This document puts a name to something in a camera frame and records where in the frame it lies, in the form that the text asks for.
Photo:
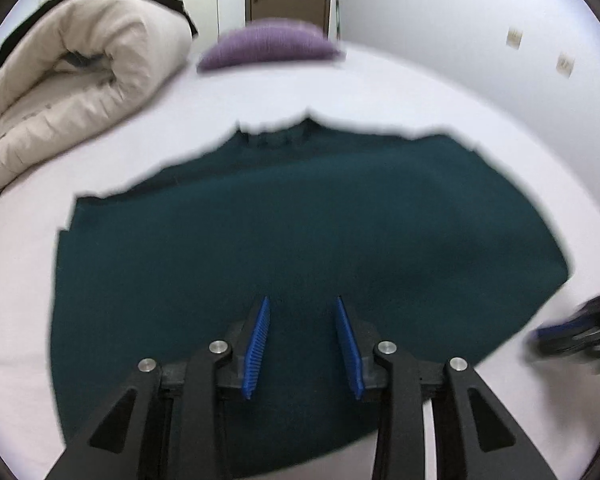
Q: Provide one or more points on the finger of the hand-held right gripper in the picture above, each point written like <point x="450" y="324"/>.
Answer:
<point x="555" y="334"/>

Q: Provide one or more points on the purple cushion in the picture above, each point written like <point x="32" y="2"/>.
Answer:
<point x="270" y="45"/>

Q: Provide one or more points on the black cloth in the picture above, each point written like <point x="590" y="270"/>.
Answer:
<point x="182" y="7"/>

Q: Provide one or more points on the thin stick by wall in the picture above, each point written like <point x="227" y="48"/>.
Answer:
<point x="338" y="17"/>

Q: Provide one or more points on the beige folded duvet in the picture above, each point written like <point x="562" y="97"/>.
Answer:
<point x="80" y="80"/>

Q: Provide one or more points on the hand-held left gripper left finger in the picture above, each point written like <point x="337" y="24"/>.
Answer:
<point x="256" y="350"/>

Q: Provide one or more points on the beige wall switch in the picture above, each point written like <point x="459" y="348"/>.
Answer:
<point x="565" y="65"/>
<point x="515" y="36"/>

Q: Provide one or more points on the dark green sweater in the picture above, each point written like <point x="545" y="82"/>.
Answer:
<point x="300" y="235"/>

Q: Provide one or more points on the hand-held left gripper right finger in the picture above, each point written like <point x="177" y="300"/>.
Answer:
<point x="349" y="350"/>

